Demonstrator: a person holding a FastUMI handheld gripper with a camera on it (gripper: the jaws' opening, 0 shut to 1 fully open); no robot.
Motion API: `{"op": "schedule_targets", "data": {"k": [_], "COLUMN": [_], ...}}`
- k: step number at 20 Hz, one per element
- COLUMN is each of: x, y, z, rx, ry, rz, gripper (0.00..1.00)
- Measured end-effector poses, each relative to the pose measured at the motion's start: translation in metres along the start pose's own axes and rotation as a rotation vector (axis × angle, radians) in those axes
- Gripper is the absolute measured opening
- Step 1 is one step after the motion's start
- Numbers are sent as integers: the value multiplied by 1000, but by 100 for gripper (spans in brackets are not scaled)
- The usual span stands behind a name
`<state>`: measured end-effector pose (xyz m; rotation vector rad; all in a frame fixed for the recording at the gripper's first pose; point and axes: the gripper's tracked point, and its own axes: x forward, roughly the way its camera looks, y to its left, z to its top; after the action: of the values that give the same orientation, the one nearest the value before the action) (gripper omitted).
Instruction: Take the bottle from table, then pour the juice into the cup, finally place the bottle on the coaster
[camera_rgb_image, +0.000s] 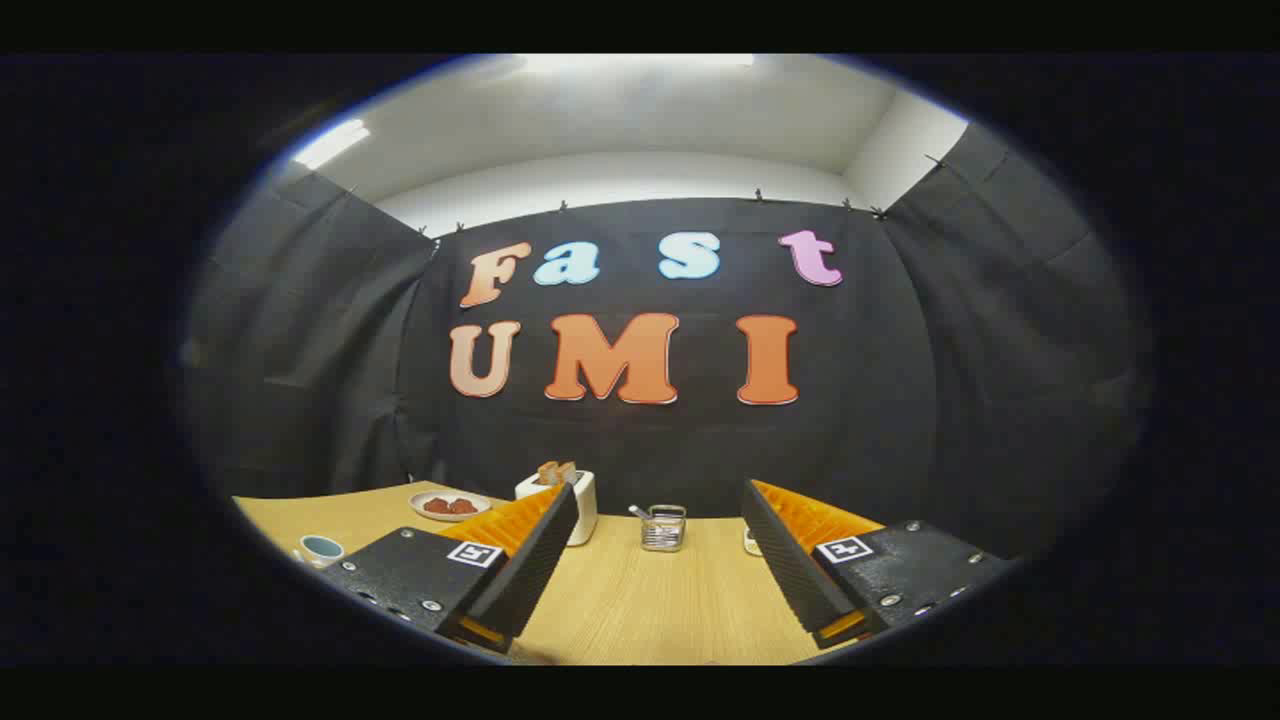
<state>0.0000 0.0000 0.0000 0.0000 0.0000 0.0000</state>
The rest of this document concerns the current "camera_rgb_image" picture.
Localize white toaster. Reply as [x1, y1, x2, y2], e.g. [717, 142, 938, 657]
[514, 470, 598, 547]

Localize small ceiling light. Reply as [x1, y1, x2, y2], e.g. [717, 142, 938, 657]
[295, 120, 371, 171]

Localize wooden table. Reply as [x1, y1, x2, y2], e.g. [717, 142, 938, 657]
[232, 480, 1021, 666]

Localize white cup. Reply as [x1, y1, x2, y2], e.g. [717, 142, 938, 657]
[293, 534, 346, 569]

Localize long ceiling light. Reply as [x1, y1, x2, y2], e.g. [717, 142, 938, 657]
[520, 54, 756, 77]

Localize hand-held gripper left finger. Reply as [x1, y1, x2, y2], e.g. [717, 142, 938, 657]
[318, 482, 581, 656]

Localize metal wire basket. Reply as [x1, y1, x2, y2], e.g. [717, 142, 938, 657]
[628, 504, 688, 553]

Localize black backdrop cloth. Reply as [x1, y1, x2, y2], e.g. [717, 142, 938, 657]
[180, 125, 1151, 561]

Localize white plate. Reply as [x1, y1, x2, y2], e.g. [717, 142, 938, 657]
[409, 490, 493, 523]

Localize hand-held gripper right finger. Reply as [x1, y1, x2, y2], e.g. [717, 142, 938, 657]
[740, 478, 1021, 651]

